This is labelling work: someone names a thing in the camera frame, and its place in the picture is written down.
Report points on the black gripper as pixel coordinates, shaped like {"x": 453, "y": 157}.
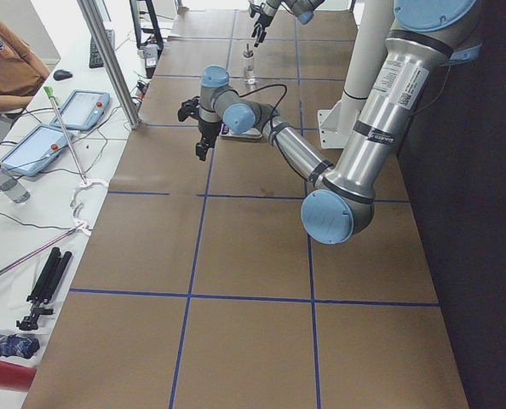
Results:
{"x": 206, "y": 129}
{"x": 265, "y": 17}

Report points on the glass sauce bottle metal lid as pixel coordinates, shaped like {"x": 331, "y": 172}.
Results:
{"x": 248, "y": 59}

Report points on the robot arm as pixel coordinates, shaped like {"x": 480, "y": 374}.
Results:
{"x": 399, "y": 43}
{"x": 302, "y": 9}

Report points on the silver kitchen scale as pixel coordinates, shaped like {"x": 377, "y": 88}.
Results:
{"x": 251, "y": 134}

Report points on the far teach pendant tablet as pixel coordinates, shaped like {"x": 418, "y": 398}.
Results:
{"x": 83, "y": 109}

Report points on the teach pendant tablet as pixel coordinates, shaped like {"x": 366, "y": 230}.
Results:
{"x": 35, "y": 152}
{"x": 83, "y": 109}

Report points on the black keyboard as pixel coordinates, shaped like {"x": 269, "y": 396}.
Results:
{"x": 95, "y": 59}

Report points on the black computer mouse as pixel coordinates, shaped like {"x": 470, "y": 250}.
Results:
{"x": 60, "y": 74}

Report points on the near teach pendant tablet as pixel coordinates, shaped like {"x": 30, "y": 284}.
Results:
{"x": 35, "y": 152}

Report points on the metal rod green tip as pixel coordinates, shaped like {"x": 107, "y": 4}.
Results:
{"x": 49, "y": 93}

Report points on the black folded tripod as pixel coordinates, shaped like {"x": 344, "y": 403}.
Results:
{"x": 45, "y": 288}

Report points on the person in brown shirt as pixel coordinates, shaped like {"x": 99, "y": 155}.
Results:
{"x": 22, "y": 73}

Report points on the clear water bottle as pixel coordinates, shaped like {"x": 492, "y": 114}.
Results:
{"x": 12, "y": 188}

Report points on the blue folded umbrella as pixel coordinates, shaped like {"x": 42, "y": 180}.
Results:
{"x": 15, "y": 345}

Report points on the red cylinder bottle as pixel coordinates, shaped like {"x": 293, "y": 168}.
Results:
{"x": 16, "y": 377}

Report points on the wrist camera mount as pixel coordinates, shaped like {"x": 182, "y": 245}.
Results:
{"x": 189, "y": 109}

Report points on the aluminium frame post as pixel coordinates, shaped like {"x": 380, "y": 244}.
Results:
{"x": 94, "y": 22}

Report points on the white pedestal column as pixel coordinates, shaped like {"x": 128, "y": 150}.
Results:
{"x": 369, "y": 53}

